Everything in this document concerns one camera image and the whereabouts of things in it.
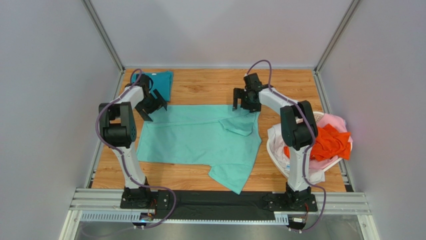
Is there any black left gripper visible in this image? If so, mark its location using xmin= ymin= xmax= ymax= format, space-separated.
xmin=135 ymin=89 xmax=168 ymax=121

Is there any mint green t shirt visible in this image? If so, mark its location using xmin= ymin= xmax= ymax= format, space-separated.
xmin=136 ymin=104 xmax=262 ymax=194

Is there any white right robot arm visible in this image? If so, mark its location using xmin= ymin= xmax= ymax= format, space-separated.
xmin=232 ymin=73 xmax=318 ymax=202

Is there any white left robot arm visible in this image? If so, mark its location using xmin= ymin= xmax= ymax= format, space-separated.
xmin=95 ymin=69 xmax=168 ymax=204

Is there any folded teal t shirt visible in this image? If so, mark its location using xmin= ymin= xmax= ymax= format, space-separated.
xmin=144 ymin=70 xmax=174 ymax=102

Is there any white laundry basket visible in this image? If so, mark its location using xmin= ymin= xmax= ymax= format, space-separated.
xmin=284 ymin=111 xmax=348 ymax=177

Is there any orange t shirt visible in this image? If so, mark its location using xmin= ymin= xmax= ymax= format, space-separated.
xmin=283 ymin=123 xmax=352 ymax=162

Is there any black cloth strip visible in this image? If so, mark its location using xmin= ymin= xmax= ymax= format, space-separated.
xmin=168 ymin=190 xmax=275 ymax=221

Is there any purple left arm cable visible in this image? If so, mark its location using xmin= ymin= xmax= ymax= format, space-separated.
xmin=95 ymin=68 xmax=179 ymax=230

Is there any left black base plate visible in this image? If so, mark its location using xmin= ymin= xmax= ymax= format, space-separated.
xmin=119 ymin=187 xmax=175 ymax=210

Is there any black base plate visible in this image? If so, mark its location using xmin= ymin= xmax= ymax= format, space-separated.
xmin=261 ymin=193 xmax=319 ymax=212
xmin=119 ymin=187 xmax=175 ymax=210

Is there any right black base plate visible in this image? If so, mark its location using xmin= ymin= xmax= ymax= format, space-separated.
xmin=261 ymin=193 xmax=319 ymax=212

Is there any aluminium front rail frame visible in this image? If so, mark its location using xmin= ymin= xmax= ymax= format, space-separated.
xmin=61 ymin=188 xmax=379 ymax=240

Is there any left aluminium corner post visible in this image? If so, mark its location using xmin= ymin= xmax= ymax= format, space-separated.
xmin=81 ymin=0 xmax=125 ymax=73

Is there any aluminium corner post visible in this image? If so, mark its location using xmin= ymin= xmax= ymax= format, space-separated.
xmin=81 ymin=0 xmax=125 ymax=73
xmin=314 ymin=0 xmax=362 ymax=75

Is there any right aluminium corner post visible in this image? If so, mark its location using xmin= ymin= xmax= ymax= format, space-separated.
xmin=314 ymin=0 xmax=362 ymax=75

